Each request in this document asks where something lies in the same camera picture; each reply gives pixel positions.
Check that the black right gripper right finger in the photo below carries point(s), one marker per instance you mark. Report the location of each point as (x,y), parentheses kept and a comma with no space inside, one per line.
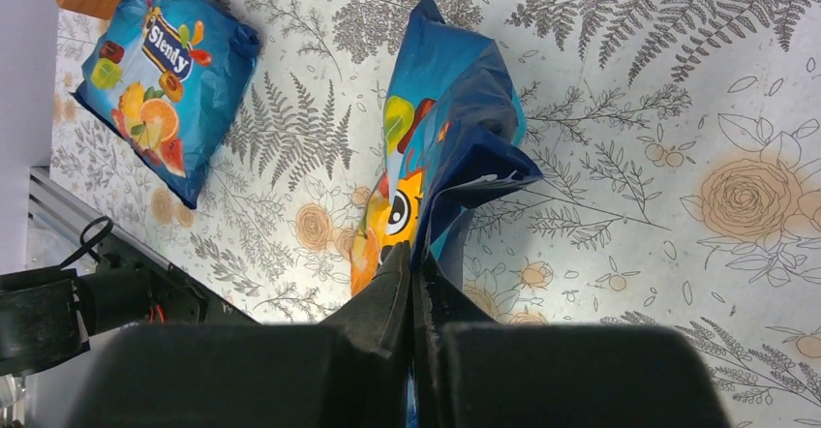
(472,371)

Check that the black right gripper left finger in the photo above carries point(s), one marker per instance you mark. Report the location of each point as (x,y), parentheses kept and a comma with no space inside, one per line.
(349,370)

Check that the blue Slendy candy bag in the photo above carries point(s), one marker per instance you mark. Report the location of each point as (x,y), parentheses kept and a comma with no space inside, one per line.
(168,77)
(452,127)

